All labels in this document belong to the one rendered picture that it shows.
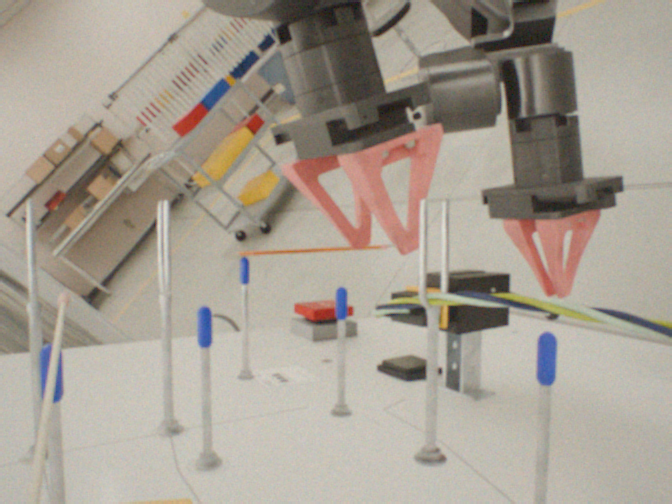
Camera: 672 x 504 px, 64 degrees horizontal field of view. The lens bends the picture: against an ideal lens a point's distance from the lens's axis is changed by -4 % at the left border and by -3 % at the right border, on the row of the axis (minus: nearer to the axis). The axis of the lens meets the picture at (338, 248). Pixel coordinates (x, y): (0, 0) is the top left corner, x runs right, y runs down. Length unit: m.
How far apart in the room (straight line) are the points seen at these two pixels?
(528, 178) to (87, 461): 0.37
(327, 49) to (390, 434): 0.23
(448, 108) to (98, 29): 8.65
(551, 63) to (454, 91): 0.08
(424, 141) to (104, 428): 0.27
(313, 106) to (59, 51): 8.55
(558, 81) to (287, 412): 0.32
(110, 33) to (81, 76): 0.78
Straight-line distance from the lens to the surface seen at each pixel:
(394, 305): 0.31
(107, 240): 8.56
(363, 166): 0.31
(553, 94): 0.47
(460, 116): 0.46
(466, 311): 0.40
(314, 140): 0.34
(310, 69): 0.34
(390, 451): 0.33
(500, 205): 0.49
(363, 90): 0.34
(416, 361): 0.48
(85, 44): 8.93
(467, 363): 0.42
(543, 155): 0.47
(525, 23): 0.50
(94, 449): 0.36
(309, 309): 0.59
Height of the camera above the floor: 1.38
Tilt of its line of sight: 24 degrees down
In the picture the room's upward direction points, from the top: 45 degrees counter-clockwise
